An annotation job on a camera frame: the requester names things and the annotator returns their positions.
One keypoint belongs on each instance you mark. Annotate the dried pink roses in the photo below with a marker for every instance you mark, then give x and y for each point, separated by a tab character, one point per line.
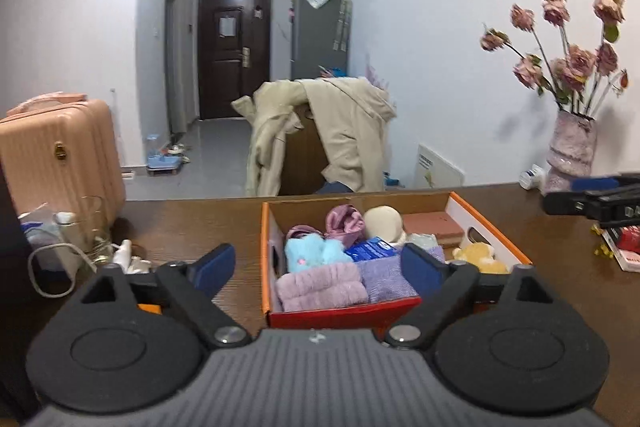
575	62

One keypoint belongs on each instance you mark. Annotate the beige jacket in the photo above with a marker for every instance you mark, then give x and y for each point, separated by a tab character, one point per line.
350	127

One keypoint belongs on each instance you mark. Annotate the round cream sponge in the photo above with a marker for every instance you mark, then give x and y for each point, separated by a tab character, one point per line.
382	223

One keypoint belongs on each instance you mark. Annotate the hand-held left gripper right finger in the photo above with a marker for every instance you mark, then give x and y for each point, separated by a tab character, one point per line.
422	269

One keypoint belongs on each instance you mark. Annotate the white and yellow plush toy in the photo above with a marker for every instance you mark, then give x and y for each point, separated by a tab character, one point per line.
477	254

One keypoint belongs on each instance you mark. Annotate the pink hard-shell suitcase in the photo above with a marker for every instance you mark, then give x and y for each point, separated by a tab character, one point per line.
55	147

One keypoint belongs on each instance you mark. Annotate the white paper notice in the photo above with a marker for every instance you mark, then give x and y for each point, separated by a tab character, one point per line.
226	27

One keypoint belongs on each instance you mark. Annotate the dark side door frame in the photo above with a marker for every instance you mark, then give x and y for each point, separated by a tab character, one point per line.
175	57

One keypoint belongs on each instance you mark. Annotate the dark brown entrance door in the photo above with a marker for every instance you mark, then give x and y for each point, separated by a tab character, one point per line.
235	77

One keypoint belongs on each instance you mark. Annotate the grey refrigerator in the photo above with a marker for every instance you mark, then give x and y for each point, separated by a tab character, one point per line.
315	42

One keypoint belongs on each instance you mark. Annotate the small yellow berries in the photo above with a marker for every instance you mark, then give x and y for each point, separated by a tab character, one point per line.
602	249

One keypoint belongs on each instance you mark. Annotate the red cardboard box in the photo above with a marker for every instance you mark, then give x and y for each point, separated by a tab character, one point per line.
325	319

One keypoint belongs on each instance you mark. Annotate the purple knitted cloth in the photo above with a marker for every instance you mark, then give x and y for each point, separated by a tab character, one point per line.
385	279

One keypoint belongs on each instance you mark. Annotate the white framed board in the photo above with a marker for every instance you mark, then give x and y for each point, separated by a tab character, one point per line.
440	167

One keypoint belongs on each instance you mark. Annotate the clear drinking glass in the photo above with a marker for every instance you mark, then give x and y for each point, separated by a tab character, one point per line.
97	222

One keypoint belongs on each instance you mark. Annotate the orange case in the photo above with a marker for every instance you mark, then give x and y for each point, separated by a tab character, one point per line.
149	309

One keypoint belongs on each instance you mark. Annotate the blue tissue pack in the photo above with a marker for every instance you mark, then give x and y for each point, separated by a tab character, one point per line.
372	249

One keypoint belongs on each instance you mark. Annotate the mauve satin scrunchie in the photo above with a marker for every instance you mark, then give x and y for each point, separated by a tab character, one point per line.
345	222

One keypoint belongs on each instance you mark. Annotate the brown chair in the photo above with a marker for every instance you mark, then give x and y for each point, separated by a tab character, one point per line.
305	162

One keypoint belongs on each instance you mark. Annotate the pink textured vase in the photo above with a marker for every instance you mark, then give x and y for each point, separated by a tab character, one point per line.
570	152

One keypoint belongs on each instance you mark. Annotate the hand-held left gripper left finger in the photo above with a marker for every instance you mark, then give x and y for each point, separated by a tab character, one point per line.
220	266

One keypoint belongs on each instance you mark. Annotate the light blue plush toy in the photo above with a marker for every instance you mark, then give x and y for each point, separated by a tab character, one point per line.
310	254

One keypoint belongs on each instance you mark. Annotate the clear plastic bag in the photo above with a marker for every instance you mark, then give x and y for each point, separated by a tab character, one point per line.
40	232

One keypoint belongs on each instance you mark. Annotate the small white jar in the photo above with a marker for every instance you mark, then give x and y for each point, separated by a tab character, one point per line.
531	178

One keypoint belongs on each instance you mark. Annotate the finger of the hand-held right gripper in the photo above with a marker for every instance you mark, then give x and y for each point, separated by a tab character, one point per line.
595	183
565	203

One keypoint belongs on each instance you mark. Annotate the blue pet water feeder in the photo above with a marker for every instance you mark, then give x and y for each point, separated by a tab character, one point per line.
162	159

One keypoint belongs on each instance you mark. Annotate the pink fluffy towel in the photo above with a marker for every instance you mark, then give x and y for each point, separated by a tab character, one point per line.
320	289

